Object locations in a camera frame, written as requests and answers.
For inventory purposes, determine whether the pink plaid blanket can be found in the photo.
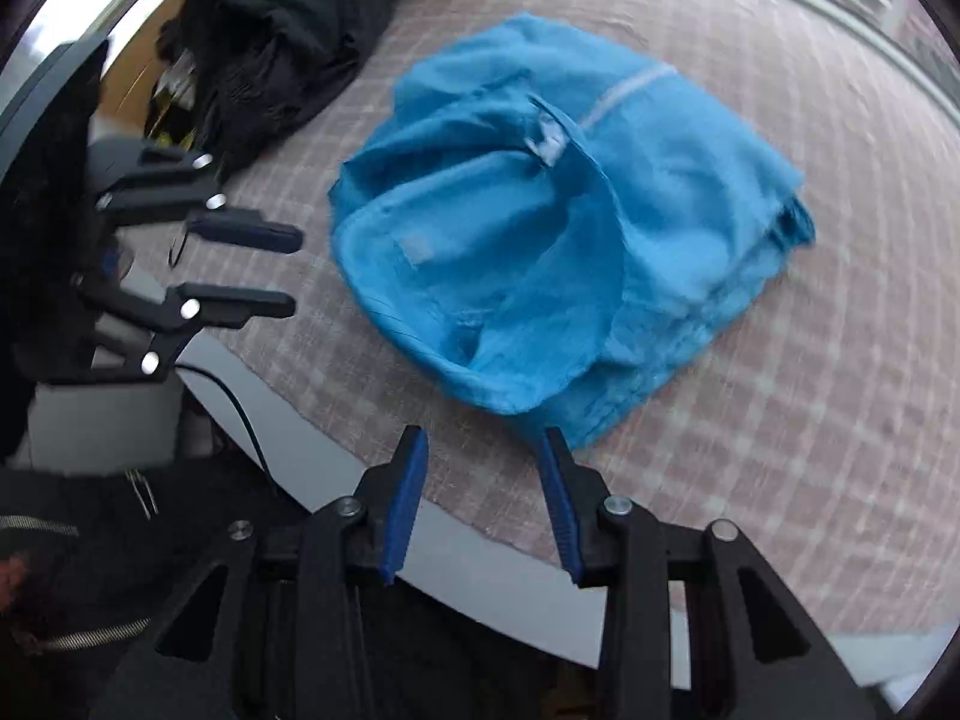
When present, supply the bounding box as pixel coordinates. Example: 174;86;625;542
120;0;960;635

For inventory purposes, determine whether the thin black cable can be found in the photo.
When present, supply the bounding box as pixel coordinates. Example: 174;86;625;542
172;362;284;500

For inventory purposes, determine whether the pine wood panel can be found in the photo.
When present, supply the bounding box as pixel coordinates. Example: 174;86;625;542
97;52;188;143

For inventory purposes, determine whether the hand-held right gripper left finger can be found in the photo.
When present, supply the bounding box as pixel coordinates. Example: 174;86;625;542
94;425;431;720

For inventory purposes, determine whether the blue striped jacket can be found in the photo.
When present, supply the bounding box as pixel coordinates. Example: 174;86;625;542
328;11;817;452

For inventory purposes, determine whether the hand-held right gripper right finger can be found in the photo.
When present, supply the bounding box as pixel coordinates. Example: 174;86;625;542
534;427;875;720

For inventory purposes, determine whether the black garment with yellow print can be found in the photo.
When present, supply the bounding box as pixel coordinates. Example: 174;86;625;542
154;0;361;175

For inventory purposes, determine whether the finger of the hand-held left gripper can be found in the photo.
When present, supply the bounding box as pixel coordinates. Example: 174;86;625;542
88;141;305;254
73;281;297;383

